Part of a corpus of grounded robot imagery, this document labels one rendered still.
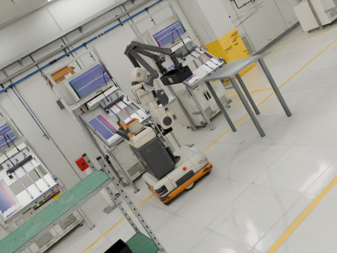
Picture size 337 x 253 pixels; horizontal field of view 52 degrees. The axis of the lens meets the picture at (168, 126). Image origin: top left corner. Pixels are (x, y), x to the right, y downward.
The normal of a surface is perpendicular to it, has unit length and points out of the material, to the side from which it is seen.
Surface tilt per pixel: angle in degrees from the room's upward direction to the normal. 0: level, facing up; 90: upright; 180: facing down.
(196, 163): 90
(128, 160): 90
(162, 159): 90
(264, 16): 90
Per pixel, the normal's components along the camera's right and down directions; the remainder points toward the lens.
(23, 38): 0.44, -0.03
